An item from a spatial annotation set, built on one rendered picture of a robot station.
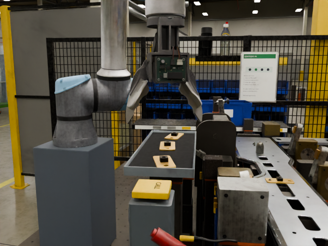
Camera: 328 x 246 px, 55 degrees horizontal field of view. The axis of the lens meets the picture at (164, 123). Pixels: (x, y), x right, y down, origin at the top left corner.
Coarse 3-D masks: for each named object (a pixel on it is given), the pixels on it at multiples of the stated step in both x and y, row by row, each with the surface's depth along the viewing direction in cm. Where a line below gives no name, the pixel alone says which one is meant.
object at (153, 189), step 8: (136, 184) 53; (144, 184) 53; (152, 184) 53; (160, 184) 53; (168, 184) 53; (136, 192) 50; (144, 192) 50; (152, 192) 50; (160, 192) 50; (168, 192) 50
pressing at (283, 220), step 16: (240, 144) 148; (256, 144) 148; (272, 144) 148; (240, 160) 125; (256, 160) 123; (272, 160) 123; (288, 160) 123; (256, 176) 104; (288, 176) 104; (272, 192) 91; (304, 192) 91; (272, 208) 80; (288, 208) 80; (304, 208) 81; (320, 208) 80; (272, 224) 72; (288, 224) 72; (320, 224) 72; (288, 240) 66; (304, 240) 66
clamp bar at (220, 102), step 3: (219, 99) 144; (222, 99) 145; (228, 99) 143; (216, 102) 144; (219, 102) 142; (222, 102) 142; (225, 102) 144; (228, 102) 142; (219, 105) 142; (222, 105) 142; (219, 108) 143; (222, 108) 143; (219, 111) 145; (222, 111) 143
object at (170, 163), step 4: (156, 156) 69; (160, 156) 66; (164, 156) 66; (168, 156) 69; (156, 160) 66; (160, 160) 65; (164, 160) 65; (168, 160) 66; (156, 164) 63; (160, 164) 63; (164, 164) 63; (168, 164) 63; (172, 164) 63
